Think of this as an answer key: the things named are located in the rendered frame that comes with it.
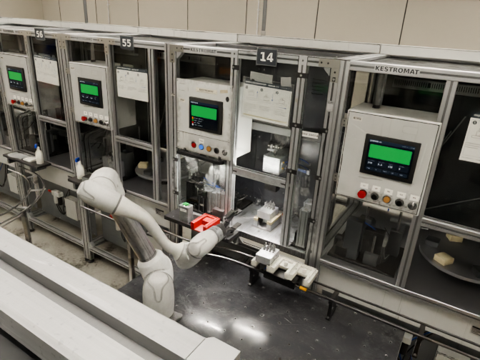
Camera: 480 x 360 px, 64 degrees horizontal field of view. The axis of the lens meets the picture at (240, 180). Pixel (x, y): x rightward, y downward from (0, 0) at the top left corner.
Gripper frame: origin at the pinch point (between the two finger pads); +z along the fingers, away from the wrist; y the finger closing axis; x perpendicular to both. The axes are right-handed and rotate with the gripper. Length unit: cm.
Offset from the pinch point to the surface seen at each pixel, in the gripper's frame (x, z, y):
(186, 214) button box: 44.7, 8.0, -15.0
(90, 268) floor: 165, 16, -112
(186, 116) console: 55, 20, 47
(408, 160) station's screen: -80, 18, 49
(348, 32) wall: 66, 379, 100
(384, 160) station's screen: -70, 18, 47
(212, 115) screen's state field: 32, 18, 52
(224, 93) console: 26, 20, 66
